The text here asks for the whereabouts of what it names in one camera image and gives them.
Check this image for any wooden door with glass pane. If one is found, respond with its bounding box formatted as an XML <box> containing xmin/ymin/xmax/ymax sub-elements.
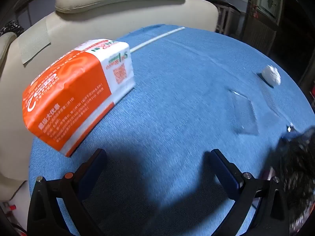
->
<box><xmin>240</xmin><ymin>0</ymin><xmax>286</xmax><ymax>54</ymax></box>

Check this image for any wooden baby crib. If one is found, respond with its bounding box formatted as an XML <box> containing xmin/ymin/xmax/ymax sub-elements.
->
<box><xmin>214</xmin><ymin>0</ymin><xmax>243</xmax><ymax>36</ymax></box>

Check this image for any blue tablecloth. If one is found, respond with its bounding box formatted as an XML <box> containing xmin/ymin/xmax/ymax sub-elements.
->
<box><xmin>28</xmin><ymin>24</ymin><xmax>315</xmax><ymax>236</ymax></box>

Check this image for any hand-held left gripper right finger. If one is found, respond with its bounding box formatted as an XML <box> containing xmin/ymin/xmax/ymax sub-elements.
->
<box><xmin>210</xmin><ymin>149</ymin><xmax>291</xmax><ymax>236</ymax></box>

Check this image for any cream leather sofa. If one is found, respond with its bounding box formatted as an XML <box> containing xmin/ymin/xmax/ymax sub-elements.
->
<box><xmin>0</xmin><ymin>0</ymin><xmax>219</xmax><ymax>202</ymax></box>

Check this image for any orange white tissue pack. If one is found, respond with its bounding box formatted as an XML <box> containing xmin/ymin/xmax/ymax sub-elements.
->
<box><xmin>22</xmin><ymin>38</ymin><xmax>135</xmax><ymax>158</ymax></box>

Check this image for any white paper ball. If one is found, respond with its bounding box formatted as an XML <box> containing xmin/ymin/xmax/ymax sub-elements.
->
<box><xmin>261</xmin><ymin>65</ymin><xmax>281</xmax><ymax>86</ymax></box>

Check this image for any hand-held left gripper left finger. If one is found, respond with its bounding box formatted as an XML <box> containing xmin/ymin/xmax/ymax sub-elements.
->
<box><xmin>27</xmin><ymin>148</ymin><xmax>109</xmax><ymax>236</ymax></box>

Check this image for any black crinkled plastic bag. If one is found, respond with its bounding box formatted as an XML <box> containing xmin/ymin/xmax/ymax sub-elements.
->
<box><xmin>276</xmin><ymin>126</ymin><xmax>315</xmax><ymax>236</ymax></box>

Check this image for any clear plastic packaging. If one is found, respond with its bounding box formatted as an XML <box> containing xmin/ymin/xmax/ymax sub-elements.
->
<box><xmin>228</xmin><ymin>88</ymin><xmax>260</xmax><ymax>136</ymax></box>

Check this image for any black floral cloth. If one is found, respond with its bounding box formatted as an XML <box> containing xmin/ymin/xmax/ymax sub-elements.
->
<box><xmin>0</xmin><ymin>20</ymin><xmax>25</xmax><ymax>37</ymax></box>

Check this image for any thin white strip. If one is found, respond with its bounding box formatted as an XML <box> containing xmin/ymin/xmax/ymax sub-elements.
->
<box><xmin>130</xmin><ymin>26</ymin><xmax>185</xmax><ymax>53</ymax></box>

